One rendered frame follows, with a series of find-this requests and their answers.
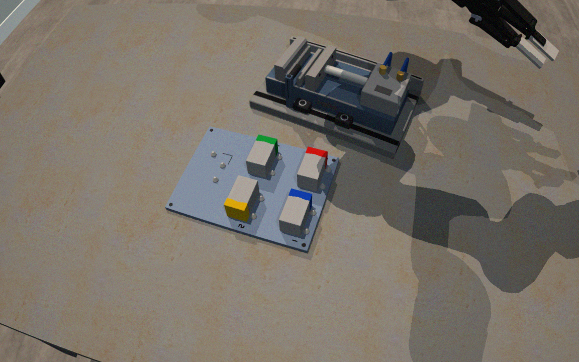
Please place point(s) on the grey block with yellow end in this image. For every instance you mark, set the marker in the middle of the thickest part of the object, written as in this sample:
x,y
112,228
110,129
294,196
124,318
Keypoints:
x,y
242,198

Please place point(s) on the grey block with blue end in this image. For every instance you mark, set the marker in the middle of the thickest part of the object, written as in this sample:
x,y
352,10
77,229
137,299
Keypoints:
x,y
295,212

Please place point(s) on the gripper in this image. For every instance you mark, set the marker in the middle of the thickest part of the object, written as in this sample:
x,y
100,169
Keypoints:
x,y
487,15

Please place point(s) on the grey block with red end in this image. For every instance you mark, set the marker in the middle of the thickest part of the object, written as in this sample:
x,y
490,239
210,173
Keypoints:
x,y
312,169

